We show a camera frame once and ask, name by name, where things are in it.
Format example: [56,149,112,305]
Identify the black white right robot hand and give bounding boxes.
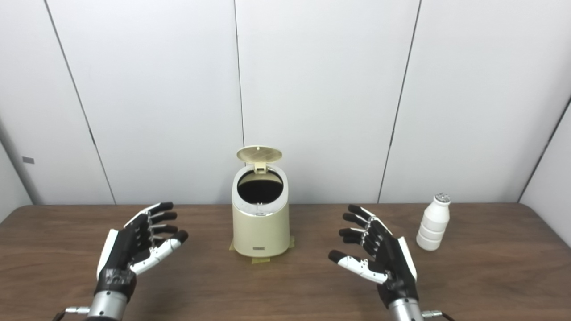
[328,205,419,308]

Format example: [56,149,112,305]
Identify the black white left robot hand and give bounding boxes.
[95,202,189,304]

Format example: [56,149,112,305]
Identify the small white plastic bottle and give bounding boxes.
[416,193,451,251]

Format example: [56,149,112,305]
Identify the round cream bin lid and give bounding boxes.
[236,145,283,173]

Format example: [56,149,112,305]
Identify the cream-colored bin body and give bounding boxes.
[232,164,290,258]

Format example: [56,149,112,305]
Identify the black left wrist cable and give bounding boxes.
[53,306,92,321]

